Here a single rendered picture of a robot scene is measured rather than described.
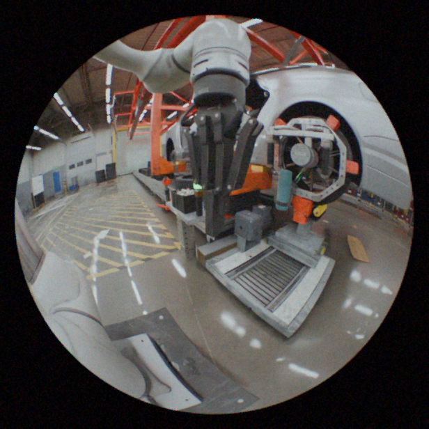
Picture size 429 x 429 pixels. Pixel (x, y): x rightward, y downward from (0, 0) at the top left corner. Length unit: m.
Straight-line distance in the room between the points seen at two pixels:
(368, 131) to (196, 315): 1.54
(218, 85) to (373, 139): 1.01
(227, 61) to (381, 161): 1.00
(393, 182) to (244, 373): 1.30
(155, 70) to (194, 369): 0.73
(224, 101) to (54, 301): 0.45
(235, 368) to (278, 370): 0.22
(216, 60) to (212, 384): 0.66
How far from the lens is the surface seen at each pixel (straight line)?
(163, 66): 0.33
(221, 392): 0.49
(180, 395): 0.44
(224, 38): 0.26
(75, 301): 0.36
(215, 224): 0.22
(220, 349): 0.81
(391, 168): 1.10
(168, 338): 0.53
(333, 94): 1.20
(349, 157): 1.03
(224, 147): 0.19
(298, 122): 1.06
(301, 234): 1.25
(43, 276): 0.35
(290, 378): 0.87
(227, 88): 0.20
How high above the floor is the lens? 0.79
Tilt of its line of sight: 23 degrees down
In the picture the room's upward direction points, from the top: straight up
